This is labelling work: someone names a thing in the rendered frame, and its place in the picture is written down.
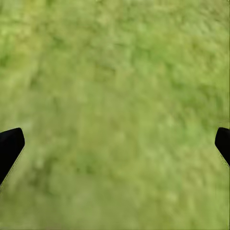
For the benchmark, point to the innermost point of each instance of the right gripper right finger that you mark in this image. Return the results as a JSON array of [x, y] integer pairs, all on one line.
[[222, 142]]

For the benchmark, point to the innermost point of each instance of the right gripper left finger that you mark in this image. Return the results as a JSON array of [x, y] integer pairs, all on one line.
[[11, 144]]

